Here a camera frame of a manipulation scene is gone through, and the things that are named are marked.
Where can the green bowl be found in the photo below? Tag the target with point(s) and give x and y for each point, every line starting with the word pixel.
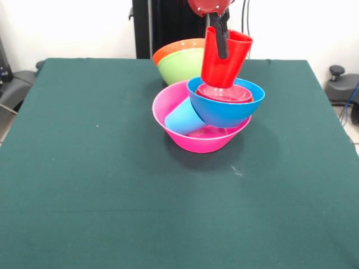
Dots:
pixel 182 67

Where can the large orange bowl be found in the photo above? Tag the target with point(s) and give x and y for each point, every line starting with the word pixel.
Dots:
pixel 168 49

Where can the red cup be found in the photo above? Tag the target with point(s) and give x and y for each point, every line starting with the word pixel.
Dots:
pixel 221 70

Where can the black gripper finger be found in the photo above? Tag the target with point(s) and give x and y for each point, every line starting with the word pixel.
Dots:
pixel 226 23
pixel 221 45

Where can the large pink bowl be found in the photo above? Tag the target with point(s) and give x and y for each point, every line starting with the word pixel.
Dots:
pixel 202 143

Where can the dark green tablecloth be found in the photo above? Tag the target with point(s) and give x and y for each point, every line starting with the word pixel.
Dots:
pixel 98 168

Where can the large blue bowl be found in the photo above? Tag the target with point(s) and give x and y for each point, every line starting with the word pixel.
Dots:
pixel 224 115

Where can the blue cup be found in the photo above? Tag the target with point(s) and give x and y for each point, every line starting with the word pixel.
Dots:
pixel 182 120

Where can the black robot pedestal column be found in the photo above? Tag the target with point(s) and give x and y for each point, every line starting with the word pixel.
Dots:
pixel 162 28

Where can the small crimson bowl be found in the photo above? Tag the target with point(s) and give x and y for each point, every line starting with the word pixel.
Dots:
pixel 224 93

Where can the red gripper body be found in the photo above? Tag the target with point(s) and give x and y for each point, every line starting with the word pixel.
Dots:
pixel 210 5

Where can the black pedestal leg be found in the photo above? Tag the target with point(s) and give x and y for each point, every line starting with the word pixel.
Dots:
pixel 16 84
pixel 340 89

